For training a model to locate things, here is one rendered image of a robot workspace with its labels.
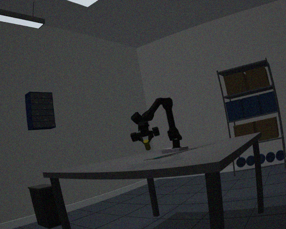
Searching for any yellow cylinder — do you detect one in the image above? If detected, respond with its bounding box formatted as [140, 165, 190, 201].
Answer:
[144, 140, 151, 150]

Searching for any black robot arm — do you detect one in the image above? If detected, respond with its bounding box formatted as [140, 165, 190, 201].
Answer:
[131, 97, 182, 148]

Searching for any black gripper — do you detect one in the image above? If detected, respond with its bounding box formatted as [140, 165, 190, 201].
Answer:
[130, 126, 160, 143]

